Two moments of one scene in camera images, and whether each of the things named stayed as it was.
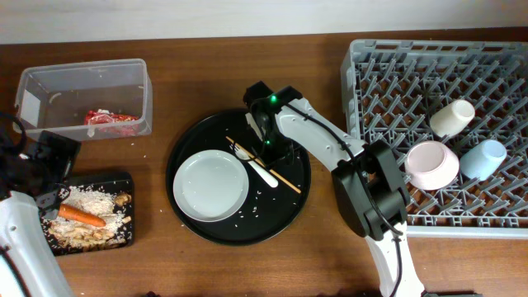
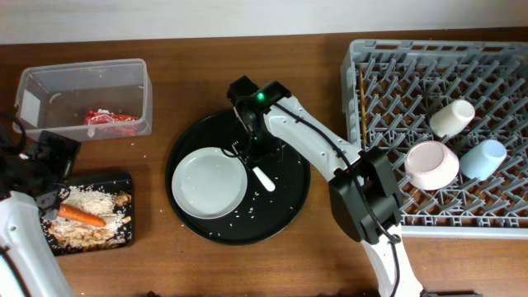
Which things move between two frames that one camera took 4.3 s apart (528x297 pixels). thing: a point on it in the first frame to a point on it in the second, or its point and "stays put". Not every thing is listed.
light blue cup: x=479 y=161 stays put
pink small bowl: x=431 y=165 stays put
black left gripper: x=63 y=157 stays put
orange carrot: x=67 y=211 stays put
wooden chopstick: x=261 y=163 to x=363 y=103
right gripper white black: x=267 y=156 to x=252 y=151
